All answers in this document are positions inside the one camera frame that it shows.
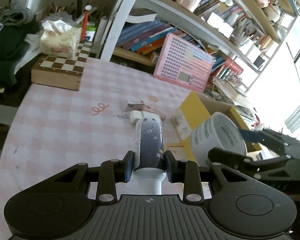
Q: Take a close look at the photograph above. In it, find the clear tape roll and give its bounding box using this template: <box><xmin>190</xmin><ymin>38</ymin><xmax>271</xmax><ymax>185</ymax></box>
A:
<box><xmin>190</xmin><ymin>112</ymin><xmax>247</xmax><ymax>167</ymax></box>

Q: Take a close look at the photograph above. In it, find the dark blue spray bottle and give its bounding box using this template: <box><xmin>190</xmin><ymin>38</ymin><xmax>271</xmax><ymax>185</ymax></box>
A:
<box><xmin>133</xmin><ymin>117</ymin><xmax>166</xmax><ymax>195</ymax></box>

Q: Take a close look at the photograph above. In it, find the pink tube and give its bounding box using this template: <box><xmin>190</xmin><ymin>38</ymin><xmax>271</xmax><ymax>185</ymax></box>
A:
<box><xmin>142</xmin><ymin>105</ymin><xmax>166</xmax><ymax>120</ymax></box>

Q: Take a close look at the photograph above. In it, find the yellow cardboard box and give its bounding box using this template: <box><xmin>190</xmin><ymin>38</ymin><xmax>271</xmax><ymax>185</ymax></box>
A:
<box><xmin>171</xmin><ymin>92</ymin><xmax>262</xmax><ymax>162</ymax></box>

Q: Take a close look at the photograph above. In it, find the white power adapter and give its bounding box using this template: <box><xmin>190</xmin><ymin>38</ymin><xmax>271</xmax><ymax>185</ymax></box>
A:
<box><xmin>129</xmin><ymin>110</ymin><xmax>143</xmax><ymax>125</ymax></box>

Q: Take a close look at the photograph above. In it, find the stack of papers and books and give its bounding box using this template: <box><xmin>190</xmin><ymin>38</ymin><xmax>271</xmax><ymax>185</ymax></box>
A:
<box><xmin>210</xmin><ymin>78</ymin><xmax>261</xmax><ymax>129</ymax></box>

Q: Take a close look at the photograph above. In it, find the red book box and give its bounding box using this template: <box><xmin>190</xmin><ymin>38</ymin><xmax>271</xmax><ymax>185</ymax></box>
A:
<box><xmin>211</xmin><ymin>57</ymin><xmax>243</xmax><ymax>76</ymax></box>

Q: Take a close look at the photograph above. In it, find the pink keyboard learning board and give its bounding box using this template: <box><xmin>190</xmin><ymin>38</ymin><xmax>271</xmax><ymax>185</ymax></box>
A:
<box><xmin>153</xmin><ymin>33</ymin><xmax>214</xmax><ymax>92</ymax></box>

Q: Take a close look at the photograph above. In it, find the wooden chess board box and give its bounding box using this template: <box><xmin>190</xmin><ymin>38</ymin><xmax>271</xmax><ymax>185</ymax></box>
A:
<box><xmin>31</xmin><ymin>41</ymin><xmax>93</xmax><ymax>91</ymax></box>

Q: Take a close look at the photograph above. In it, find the smartphone with lit screen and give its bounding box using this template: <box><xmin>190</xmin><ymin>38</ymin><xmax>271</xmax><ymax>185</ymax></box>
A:
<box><xmin>207</xmin><ymin>12</ymin><xmax>234</xmax><ymax>38</ymax></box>

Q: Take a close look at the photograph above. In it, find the row of blue books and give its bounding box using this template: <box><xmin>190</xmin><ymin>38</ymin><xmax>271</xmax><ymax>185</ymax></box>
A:
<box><xmin>116</xmin><ymin>20</ymin><xmax>187</xmax><ymax>54</ymax></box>

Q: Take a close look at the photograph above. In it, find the floral tissue pack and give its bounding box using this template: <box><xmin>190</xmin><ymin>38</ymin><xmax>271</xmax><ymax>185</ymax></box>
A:
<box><xmin>40</xmin><ymin>20</ymin><xmax>82</xmax><ymax>59</ymax></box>

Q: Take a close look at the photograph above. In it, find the red bottle white cap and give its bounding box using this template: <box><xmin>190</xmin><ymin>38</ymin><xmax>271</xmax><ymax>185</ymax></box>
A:
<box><xmin>80</xmin><ymin>5</ymin><xmax>93</xmax><ymax>41</ymax></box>

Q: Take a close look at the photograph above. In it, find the white bookshelf frame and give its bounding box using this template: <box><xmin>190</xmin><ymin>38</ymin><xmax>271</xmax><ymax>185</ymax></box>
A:
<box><xmin>25</xmin><ymin>0</ymin><xmax>300</xmax><ymax>93</ymax></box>

